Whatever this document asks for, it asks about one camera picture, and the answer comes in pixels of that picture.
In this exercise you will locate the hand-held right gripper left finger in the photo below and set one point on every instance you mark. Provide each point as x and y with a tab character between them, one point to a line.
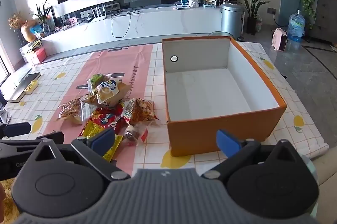
105	138

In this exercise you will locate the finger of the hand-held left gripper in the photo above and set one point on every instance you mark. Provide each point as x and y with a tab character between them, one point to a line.
17	129
51	136

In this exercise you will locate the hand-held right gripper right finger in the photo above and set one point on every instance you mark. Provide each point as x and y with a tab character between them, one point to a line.
226	141

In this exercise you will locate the orange cardboard box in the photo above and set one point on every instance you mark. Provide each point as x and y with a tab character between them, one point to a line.
218	132

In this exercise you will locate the red yellow snack packet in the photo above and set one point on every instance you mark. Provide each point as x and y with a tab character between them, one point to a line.
105	117

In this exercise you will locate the brown dried snack packet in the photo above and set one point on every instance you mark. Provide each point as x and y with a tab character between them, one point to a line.
70	109

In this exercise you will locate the orange striped snack stick packet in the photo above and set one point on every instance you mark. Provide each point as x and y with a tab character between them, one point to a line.
138	109

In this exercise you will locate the white yellow bread bag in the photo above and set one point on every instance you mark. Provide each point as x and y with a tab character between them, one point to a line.
110	93

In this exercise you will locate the green label bun packet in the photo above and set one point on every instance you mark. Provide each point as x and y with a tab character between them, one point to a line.
96	79

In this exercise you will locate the small chocolate snack packet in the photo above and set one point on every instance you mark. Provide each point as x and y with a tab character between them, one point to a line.
131	134

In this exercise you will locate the small yellow box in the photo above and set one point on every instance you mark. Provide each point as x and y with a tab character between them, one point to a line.
31	86

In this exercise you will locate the pink printed table mat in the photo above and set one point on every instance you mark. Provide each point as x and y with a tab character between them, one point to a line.
126	66

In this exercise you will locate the red cardboard box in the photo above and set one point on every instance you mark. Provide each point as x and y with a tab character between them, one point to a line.
36	54

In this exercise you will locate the lemon print check tablecloth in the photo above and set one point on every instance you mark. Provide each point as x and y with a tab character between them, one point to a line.
297	108

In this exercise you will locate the orange vase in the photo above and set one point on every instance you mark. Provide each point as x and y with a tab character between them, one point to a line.
27	32

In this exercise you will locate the dried yellow flowers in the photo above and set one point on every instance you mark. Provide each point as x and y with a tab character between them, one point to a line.
14	20

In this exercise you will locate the pink space heater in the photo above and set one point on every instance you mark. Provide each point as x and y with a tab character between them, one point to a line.
279	40

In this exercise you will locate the potted orchid plant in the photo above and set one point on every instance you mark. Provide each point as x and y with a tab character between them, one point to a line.
43	16

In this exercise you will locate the snake plant in black pot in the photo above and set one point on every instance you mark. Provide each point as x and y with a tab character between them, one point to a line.
251	25

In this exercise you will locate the silver trash can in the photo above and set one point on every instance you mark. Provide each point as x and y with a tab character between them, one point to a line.
231	21

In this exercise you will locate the white router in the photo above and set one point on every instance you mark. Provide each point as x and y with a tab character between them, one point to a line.
98	17

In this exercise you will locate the white marble television cabinet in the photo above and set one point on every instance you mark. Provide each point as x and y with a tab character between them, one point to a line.
158	24

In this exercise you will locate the blue water jug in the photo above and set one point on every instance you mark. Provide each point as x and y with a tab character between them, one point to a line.
295	26

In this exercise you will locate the grey sideboard cabinet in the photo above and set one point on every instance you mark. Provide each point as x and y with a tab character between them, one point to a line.
326	11

